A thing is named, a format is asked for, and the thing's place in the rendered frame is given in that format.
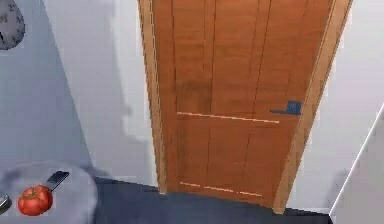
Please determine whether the dark blue door handle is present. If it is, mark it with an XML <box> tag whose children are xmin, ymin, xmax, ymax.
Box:
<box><xmin>269</xmin><ymin>100</ymin><xmax>303</xmax><ymax>117</ymax></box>

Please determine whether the small grey metal object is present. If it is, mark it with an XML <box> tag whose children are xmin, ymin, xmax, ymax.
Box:
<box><xmin>0</xmin><ymin>194</ymin><xmax>13</xmax><ymax>215</ymax></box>

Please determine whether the brown wooden room door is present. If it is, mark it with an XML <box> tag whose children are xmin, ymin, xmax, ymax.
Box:
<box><xmin>137</xmin><ymin>0</ymin><xmax>354</xmax><ymax>215</ymax></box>

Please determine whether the round grey table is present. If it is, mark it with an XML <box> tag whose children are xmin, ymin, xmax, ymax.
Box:
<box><xmin>0</xmin><ymin>160</ymin><xmax>99</xmax><ymax>224</ymax></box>

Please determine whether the grey speckled round object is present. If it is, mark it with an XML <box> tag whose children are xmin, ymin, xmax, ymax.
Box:
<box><xmin>0</xmin><ymin>0</ymin><xmax>26</xmax><ymax>51</ymax></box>

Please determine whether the red tomato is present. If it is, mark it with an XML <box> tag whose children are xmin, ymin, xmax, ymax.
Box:
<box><xmin>17</xmin><ymin>184</ymin><xmax>54</xmax><ymax>217</ymax></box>

